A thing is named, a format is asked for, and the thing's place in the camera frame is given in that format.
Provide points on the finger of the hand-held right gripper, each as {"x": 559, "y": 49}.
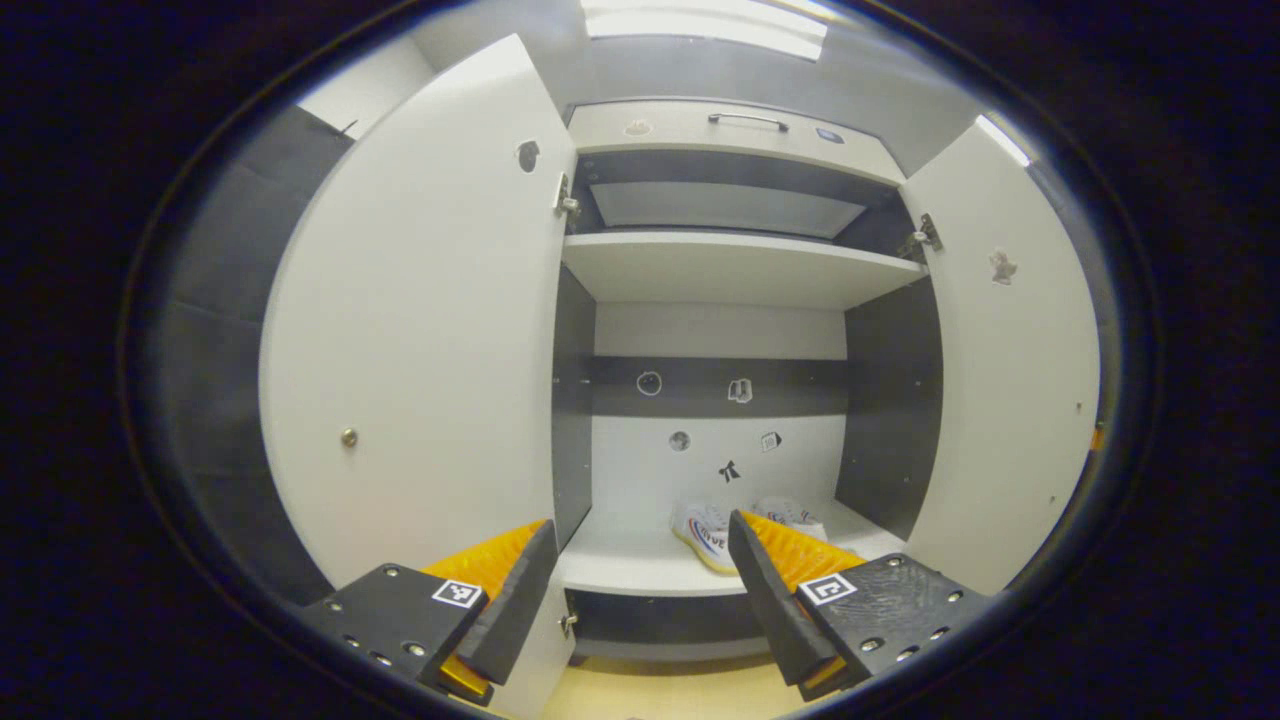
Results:
{"x": 1097, "y": 437}

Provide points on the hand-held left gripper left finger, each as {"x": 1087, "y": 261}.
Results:
{"x": 515, "y": 610}

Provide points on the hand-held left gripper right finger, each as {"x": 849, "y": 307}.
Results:
{"x": 770, "y": 610}

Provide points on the grey shoe cabinet door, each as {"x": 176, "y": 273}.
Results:
{"x": 1010, "y": 400}
{"x": 420, "y": 350}

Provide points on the white canvas shoe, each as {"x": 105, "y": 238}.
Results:
{"x": 795, "y": 512}
{"x": 705, "y": 540}

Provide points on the grey shoe cabinet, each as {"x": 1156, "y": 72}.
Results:
{"x": 730, "y": 270}

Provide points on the grey cabinet drawer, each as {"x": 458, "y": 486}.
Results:
{"x": 680, "y": 135}

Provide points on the small ceiling light panel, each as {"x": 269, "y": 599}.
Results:
{"x": 1002, "y": 140}

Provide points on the black backdrop cloth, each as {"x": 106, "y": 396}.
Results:
{"x": 230, "y": 350}

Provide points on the large ceiling light panel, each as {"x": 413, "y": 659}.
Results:
{"x": 700, "y": 25}

